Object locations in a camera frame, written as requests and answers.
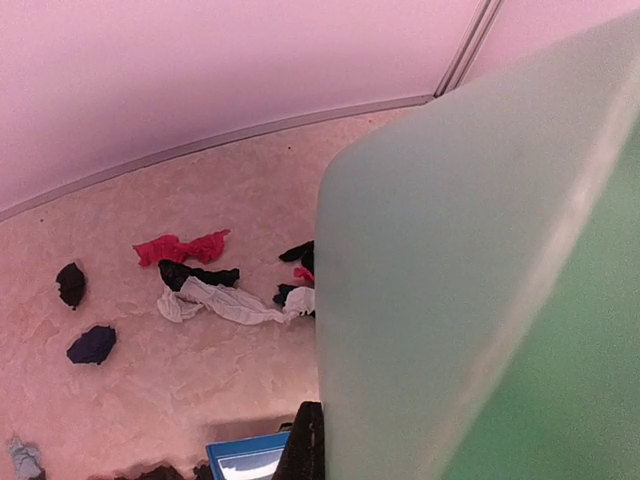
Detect black paper scrap far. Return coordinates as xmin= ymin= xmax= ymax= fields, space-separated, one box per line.
xmin=55 ymin=262 xmax=87 ymax=311

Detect pink paper scrap far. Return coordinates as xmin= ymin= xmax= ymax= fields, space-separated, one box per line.
xmin=132 ymin=229 xmax=231 ymax=267

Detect teal plastic waste bin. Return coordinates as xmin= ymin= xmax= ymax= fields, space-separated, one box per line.
xmin=315 ymin=12 xmax=639 ymax=479

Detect dark blue paper scrap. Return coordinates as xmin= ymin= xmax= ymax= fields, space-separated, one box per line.
xmin=66 ymin=325 xmax=117 ymax=365

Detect white paper scrap long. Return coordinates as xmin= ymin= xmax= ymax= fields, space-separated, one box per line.
xmin=157 ymin=277 xmax=296 ymax=326

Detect light blue paper scrap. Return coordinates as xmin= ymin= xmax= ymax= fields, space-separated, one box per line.
xmin=8 ymin=437 xmax=46 ymax=480

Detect black scrap pile centre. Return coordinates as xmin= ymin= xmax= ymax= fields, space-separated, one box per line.
xmin=273 ymin=240 xmax=315 ymax=320

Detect blue plastic dustpan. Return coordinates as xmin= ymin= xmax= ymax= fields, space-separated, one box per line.
xmin=206 ymin=431 xmax=289 ymax=480

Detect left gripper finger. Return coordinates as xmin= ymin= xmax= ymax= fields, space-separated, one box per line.
xmin=275 ymin=401 xmax=325 ymax=480

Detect right metal corner post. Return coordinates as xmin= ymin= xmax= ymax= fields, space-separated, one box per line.
xmin=433 ymin=0 xmax=504 ymax=98

